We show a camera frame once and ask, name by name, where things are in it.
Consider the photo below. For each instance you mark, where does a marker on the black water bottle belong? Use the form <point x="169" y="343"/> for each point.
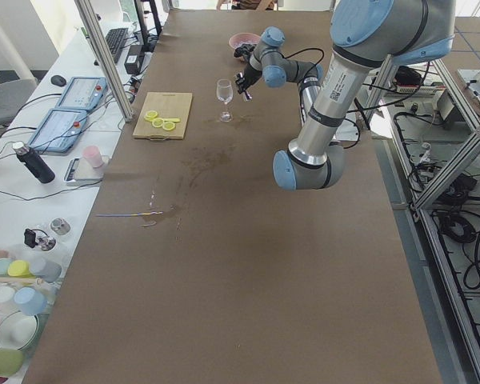
<point x="33" y="162"/>

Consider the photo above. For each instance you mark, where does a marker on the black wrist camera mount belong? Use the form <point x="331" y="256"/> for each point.
<point x="244" y="51"/>

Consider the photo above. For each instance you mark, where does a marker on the white kitchen scale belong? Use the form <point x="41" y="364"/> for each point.
<point x="80" y="172"/>

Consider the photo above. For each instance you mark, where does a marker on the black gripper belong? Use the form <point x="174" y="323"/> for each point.
<point x="246" y="78"/>

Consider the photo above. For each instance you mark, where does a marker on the aluminium frame post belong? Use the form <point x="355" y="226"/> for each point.
<point x="104" y="57"/>

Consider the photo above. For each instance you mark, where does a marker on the blue teach pendant near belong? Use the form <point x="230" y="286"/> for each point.
<point x="59" y="131"/>

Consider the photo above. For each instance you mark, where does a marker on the white green rimmed plate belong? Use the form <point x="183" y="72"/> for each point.
<point x="17" y="331"/>

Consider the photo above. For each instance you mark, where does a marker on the black computer mouse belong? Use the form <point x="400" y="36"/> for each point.
<point x="58" y="80"/>

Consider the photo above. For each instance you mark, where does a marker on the bamboo cutting board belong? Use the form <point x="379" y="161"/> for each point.
<point x="168" y="105"/>

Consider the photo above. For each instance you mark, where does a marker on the pink bowl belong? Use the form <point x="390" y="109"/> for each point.
<point x="239" y="36"/>

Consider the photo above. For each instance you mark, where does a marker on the black keyboard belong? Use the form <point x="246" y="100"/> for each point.
<point x="115" y="40"/>

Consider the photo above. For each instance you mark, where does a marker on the clear wine glass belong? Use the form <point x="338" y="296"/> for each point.
<point x="224" y="93"/>

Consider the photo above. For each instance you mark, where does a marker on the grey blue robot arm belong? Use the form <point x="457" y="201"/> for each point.
<point x="363" y="34"/>

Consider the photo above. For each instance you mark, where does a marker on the blue teach pendant far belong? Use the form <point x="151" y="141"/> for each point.
<point x="83" y="93"/>

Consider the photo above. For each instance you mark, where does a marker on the lemon slice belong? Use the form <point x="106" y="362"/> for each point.
<point x="157" y="122"/>
<point x="168" y="126"/>
<point x="151" y="115"/>

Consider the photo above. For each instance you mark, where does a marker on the lemon slice middle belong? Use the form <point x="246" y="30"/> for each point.
<point x="157" y="122"/>

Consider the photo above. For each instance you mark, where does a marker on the clear ice cubes pile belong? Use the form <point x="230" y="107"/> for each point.
<point x="245" y="41"/>

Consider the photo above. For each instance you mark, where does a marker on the steel double jigger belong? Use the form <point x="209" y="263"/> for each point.
<point x="242" y="89"/>

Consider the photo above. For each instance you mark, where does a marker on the lemon slice far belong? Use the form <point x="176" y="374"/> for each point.
<point x="168" y="126"/>

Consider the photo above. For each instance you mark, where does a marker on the lemon slice near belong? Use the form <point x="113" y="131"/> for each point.
<point x="151" y="115"/>

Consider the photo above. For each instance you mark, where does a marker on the pink cup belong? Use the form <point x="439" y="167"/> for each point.
<point x="93" y="156"/>

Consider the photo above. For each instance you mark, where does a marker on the blue teach pendant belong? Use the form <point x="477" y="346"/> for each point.
<point x="59" y="131"/>
<point x="83" y="93"/>

